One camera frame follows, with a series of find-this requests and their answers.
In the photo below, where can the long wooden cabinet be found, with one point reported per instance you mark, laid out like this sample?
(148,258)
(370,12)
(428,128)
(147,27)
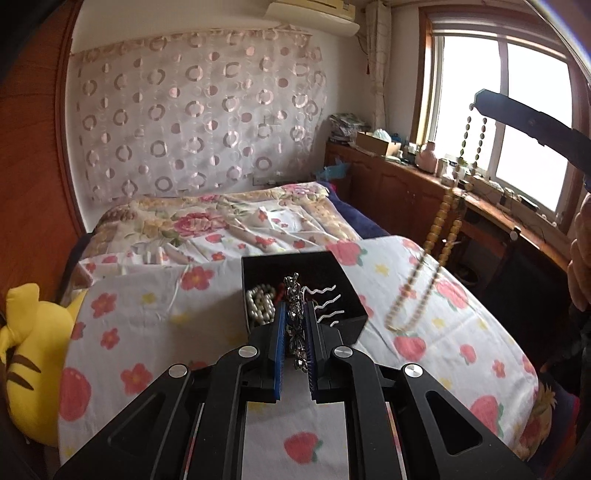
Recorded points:
(397,194)

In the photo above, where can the pale window curtain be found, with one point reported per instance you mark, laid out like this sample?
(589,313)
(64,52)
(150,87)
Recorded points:
(378,64)

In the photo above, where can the purple blanket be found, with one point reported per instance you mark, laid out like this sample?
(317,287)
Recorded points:
(360,217)

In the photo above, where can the person's right hand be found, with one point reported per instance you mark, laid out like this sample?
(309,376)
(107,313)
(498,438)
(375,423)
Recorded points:
(581,258)

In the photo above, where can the white air conditioner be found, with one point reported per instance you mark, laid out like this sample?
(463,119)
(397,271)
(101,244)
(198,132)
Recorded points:
(314,14)

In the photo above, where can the blue plastic bag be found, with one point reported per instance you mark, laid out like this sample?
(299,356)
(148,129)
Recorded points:
(332,171)

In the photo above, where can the cardboard box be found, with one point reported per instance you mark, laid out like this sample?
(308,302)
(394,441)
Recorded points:
(374,144)

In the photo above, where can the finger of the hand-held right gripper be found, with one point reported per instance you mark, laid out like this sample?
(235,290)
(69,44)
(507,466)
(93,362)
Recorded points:
(531,122)

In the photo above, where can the circle patterned wall curtain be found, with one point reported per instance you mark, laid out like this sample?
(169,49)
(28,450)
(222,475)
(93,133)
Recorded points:
(194,115)

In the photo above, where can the stack of magazines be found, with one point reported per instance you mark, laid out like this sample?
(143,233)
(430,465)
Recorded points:
(347,125)

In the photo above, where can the wooden wardrobe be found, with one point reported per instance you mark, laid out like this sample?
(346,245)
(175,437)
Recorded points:
(32,138)

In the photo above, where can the silver hair comb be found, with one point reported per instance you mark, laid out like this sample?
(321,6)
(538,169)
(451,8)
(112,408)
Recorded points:
(295,300)

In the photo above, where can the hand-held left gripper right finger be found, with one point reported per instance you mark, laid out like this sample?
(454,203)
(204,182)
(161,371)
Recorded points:
(311,350)

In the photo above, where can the strawberry print sheet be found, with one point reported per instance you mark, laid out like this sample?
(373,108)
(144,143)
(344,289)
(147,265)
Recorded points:
(152,323)

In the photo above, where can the floral quilt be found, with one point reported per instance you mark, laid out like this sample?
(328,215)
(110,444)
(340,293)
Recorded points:
(194,221)

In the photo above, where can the yellow plush toy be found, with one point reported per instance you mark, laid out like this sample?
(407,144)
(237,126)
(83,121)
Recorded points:
(32,364)

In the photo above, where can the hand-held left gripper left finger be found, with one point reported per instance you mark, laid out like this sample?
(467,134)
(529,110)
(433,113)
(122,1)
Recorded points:
(279,350)

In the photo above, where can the wooden framed window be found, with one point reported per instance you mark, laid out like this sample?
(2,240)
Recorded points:
(461,92)

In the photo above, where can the black square box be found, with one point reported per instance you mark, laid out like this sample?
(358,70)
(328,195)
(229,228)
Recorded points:
(268,272)

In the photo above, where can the pink kettle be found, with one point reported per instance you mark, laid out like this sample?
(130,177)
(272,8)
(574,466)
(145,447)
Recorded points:
(428,157)

